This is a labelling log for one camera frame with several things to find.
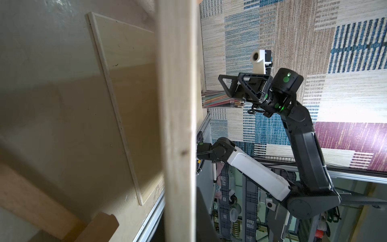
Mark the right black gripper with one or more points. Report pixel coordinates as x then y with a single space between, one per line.
253 88

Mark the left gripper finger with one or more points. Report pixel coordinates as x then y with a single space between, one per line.
205 232

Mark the light wooden board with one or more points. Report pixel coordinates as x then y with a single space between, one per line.
177 54
128 57

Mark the small wooden easel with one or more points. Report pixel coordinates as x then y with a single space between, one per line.
22 198

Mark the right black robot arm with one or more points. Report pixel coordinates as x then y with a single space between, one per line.
269 95

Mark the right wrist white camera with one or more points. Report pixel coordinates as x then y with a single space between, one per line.
262 61

